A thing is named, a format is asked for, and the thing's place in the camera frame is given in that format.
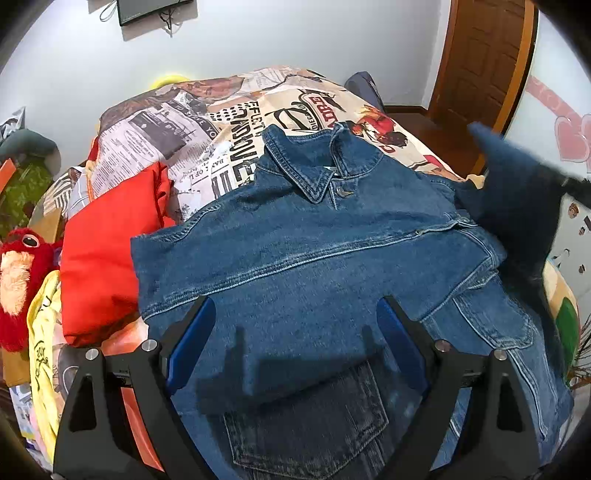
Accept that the pile of papers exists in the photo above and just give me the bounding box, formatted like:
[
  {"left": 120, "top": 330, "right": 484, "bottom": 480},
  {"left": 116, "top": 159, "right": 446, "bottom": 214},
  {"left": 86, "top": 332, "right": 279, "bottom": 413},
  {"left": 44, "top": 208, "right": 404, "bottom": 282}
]
[{"left": 0, "top": 106, "right": 26, "bottom": 143}]

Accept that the yellow printed garment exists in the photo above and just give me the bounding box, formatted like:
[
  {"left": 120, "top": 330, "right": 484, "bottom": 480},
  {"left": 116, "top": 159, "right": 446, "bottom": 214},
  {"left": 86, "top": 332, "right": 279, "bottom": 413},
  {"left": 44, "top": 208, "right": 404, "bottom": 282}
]
[{"left": 26, "top": 270, "right": 66, "bottom": 464}]

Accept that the newspaper print bed quilt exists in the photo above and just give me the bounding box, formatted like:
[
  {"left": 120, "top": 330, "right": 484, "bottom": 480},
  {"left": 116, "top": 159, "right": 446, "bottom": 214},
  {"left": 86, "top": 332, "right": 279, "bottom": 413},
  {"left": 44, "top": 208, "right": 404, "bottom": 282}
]
[{"left": 68, "top": 68, "right": 577, "bottom": 384}]

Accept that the grey purple backpack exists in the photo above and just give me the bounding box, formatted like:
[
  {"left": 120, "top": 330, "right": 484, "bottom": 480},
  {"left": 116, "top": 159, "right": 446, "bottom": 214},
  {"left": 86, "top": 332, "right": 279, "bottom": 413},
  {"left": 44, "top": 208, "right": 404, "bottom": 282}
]
[{"left": 345, "top": 71, "right": 385, "bottom": 111}]

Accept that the orange flat box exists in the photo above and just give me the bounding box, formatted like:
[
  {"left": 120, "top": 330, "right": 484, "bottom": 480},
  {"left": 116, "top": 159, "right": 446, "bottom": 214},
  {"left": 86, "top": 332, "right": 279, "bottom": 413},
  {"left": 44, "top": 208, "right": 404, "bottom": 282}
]
[{"left": 0, "top": 158, "right": 16, "bottom": 194}]

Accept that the blue denim jacket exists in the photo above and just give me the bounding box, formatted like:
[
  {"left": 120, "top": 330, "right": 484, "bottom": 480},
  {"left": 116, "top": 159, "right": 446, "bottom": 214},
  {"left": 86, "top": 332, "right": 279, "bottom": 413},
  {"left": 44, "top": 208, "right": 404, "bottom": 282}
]
[{"left": 131, "top": 124, "right": 573, "bottom": 479}]

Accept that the small black wall monitor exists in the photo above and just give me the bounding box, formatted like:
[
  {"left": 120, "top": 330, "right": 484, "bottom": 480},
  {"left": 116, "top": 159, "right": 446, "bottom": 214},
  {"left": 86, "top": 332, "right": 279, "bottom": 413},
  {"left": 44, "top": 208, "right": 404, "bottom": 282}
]
[{"left": 115, "top": 0, "right": 191, "bottom": 26}]

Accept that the brown wooden door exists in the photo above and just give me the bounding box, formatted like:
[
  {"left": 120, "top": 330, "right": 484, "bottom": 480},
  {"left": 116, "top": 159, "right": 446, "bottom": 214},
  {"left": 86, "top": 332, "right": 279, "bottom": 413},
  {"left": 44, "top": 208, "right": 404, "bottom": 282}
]
[{"left": 428, "top": 0, "right": 537, "bottom": 176}]

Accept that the pink heart wall sticker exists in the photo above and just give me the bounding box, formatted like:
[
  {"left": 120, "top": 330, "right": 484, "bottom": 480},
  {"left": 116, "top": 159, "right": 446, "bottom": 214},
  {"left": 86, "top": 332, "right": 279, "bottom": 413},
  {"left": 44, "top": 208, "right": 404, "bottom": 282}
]
[{"left": 554, "top": 114, "right": 590, "bottom": 172}]

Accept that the red folded cloth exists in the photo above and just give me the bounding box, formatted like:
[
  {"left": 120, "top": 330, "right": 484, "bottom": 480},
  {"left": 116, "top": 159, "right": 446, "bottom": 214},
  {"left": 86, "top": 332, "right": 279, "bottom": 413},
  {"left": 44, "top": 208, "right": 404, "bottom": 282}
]
[{"left": 60, "top": 162, "right": 174, "bottom": 347}]

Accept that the red plush bird toy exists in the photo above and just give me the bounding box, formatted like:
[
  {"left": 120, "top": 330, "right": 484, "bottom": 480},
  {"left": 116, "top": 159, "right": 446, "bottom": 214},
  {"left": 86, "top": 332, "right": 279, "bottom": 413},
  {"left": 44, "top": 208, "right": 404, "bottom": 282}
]
[{"left": 1, "top": 228, "right": 62, "bottom": 352}]

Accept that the yellow round hoop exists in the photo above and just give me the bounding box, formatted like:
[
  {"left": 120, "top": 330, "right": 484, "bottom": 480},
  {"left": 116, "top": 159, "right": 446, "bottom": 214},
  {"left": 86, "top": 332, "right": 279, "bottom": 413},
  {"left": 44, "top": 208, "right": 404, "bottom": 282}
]
[{"left": 149, "top": 74, "right": 189, "bottom": 90}]

